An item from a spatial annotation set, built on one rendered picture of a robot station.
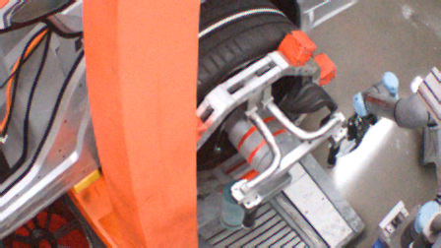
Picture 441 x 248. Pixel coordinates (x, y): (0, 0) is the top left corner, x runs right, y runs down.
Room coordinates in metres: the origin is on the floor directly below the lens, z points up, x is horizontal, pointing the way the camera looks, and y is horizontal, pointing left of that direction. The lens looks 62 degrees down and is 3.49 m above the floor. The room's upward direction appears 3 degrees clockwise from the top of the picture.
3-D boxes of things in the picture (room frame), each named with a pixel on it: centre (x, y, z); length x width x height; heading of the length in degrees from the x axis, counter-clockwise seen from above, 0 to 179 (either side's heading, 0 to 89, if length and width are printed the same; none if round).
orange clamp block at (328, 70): (1.59, -0.31, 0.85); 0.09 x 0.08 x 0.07; 130
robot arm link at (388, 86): (1.50, -0.57, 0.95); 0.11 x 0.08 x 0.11; 121
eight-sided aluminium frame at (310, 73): (1.38, -0.08, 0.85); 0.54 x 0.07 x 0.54; 130
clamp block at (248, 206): (1.12, -0.08, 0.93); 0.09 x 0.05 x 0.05; 40
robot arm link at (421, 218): (0.96, -0.77, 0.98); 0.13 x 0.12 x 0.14; 121
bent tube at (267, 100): (1.35, -0.23, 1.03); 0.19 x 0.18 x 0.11; 40
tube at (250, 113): (1.23, -0.08, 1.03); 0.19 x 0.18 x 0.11; 40
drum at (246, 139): (1.33, -0.12, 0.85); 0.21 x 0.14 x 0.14; 40
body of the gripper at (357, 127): (1.41, -0.47, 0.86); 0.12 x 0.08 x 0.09; 130
